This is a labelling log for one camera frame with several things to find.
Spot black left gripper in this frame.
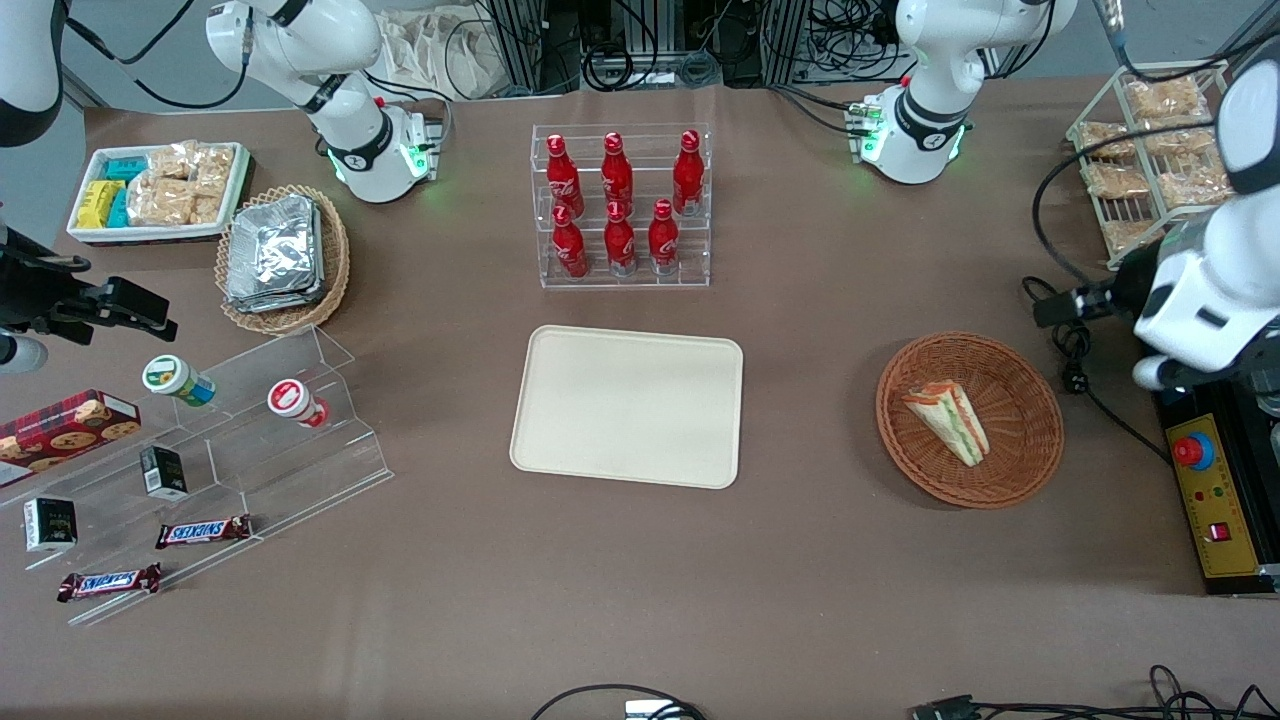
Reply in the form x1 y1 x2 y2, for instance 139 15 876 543
1033 246 1161 327

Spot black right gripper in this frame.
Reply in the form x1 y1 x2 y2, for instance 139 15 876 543
0 228 179 343

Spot triangular sandwich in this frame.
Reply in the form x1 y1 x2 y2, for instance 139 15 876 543
902 380 991 468

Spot brown round wicker basket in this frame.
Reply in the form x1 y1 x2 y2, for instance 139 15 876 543
875 331 1065 511

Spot white rectangular snack tray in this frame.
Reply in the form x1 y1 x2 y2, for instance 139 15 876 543
66 141 253 246

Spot light oval wicker basket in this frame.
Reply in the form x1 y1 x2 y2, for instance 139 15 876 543
214 184 351 336

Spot cream plastic tray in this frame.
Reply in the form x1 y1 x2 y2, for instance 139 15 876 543
509 324 745 491

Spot green-lid yogurt cup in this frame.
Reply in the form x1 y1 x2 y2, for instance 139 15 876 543
141 354 217 407

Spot yellow snack packet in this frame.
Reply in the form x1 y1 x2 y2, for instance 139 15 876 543
76 180 126 229

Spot red tartan cookie box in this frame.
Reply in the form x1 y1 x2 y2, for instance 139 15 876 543
0 389 142 491

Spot silver foil pouch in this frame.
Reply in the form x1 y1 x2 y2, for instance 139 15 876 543
225 285 327 314
228 195 321 299

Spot small black box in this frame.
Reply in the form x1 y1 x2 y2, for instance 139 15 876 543
139 445 189 501
23 497 79 554

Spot red-lid yogurt cup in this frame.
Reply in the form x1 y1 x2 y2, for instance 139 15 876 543
266 378 330 429

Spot clear acrylic stepped shelf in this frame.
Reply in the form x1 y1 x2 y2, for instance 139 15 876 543
0 323 394 628

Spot Snickers bar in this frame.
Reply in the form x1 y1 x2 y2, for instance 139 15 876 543
155 514 253 550
57 563 163 603

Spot black yellow emergency-stop box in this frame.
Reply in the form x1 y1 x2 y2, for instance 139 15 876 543
1150 385 1280 598

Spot red cola bottle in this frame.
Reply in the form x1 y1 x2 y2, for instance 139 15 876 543
545 133 584 216
601 131 634 213
551 205 590 279
604 200 638 277
672 129 705 217
648 198 681 276

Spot beige fabric bag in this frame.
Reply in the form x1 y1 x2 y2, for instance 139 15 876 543
378 8 519 101

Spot clear acrylic bottle rack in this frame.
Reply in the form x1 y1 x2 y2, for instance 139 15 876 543
531 123 712 291

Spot black power cable with plug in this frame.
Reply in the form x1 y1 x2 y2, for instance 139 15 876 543
1020 275 1173 466

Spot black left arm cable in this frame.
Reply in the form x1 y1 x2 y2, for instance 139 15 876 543
1033 60 1231 296

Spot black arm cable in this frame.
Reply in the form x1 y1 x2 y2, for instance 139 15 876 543
65 0 251 111
1033 60 1231 296

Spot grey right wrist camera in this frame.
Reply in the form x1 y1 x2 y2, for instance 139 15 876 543
0 335 48 376

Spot black wrist mount bracket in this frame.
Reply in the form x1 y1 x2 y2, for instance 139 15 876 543
1160 340 1280 393

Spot white wire rack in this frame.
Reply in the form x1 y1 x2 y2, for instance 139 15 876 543
1066 60 1233 271

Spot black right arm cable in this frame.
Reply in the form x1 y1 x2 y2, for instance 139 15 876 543
65 0 251 111

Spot aluminium frame post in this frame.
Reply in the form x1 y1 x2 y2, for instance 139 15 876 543
488 0 549 96
760 0 813 86

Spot black cable with connector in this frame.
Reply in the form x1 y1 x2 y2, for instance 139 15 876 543
912 665 1280 720

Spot black cable bundle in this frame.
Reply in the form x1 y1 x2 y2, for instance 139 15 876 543
545 0 761 91

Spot black looped cable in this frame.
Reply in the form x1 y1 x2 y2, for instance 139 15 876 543
530 684 706 720

